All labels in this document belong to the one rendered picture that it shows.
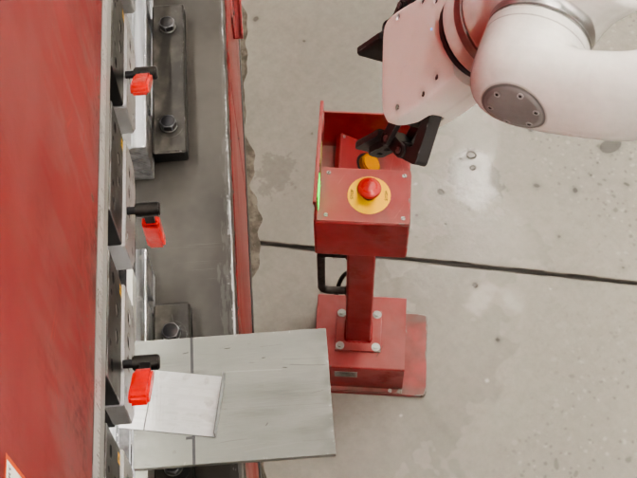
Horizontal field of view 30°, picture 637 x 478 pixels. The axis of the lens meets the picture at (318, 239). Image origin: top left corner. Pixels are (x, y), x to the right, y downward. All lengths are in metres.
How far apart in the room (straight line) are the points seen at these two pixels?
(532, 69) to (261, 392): 0.88
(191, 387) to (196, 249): 0.30
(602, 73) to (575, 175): 2.18
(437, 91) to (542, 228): 1.95
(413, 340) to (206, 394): 1.17
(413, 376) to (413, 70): 1.74
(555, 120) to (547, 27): 0.06
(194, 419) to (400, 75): 0.73
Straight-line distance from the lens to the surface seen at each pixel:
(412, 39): 1.00
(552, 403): 2.70
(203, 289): 1.81
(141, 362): 1.34
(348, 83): 3.08
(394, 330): 2.60
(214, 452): 1.58
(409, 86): 0.99
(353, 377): 2.61
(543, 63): 0.81
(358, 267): 2.27
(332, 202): 1.98
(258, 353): 1.62
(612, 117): 0.82
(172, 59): 2.01
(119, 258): 1.45
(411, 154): 1.00
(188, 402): 1.60
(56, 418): 1.01
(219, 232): 1.85
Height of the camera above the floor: 2.49
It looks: 61 degrees down
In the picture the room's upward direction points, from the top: 2 degrees counter-clockwise
